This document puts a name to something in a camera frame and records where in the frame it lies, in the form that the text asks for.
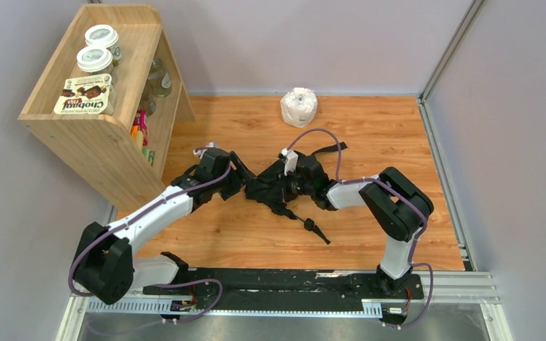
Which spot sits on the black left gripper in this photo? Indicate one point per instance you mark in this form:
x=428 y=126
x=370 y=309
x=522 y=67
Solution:
x=243 y=177

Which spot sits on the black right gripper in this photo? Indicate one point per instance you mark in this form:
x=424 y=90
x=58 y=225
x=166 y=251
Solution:
x=281 y=181

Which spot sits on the black folding umbrella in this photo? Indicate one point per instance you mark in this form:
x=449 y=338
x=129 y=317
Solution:
x=268 y=188

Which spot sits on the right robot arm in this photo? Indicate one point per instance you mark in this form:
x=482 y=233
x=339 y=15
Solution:
x=401 y=209

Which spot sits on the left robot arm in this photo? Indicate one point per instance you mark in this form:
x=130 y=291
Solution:
x=106 y=264

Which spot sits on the white paper towel roll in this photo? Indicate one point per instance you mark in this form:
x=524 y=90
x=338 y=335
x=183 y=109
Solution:
x=299 y=107

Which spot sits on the wooden shelf unit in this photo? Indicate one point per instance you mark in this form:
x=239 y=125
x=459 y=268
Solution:
x=100 y=147

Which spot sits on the Chobani yogurt flip pack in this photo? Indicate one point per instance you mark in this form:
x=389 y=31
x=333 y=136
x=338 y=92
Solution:
x=93 y=94

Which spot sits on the white lidded cup near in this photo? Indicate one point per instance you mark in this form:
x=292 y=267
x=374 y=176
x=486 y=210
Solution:
x=96 y=60

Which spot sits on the white lidded cup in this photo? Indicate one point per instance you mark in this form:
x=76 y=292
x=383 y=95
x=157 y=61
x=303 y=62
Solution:
x=105 y=36
x=96 y=60

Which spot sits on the white lidded cup far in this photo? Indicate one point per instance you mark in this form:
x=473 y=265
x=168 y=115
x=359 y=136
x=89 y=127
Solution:
x=105 y=36

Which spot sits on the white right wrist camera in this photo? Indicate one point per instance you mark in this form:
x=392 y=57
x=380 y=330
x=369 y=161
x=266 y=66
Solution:
x=289 y=159

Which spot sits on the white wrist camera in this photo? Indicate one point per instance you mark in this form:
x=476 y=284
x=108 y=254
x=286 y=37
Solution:
x=289 y=159
x=200 y=151

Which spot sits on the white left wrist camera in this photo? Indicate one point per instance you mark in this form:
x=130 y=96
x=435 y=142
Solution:
x=200 y=151

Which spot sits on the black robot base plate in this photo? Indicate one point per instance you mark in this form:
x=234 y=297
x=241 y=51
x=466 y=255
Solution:
x=285 y=289

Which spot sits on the corner aluminium post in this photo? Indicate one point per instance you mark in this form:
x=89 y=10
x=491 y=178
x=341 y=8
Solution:
x=463 y=28

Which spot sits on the aluminium frame rail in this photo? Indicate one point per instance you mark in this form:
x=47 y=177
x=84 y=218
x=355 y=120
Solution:
x=440 y=287

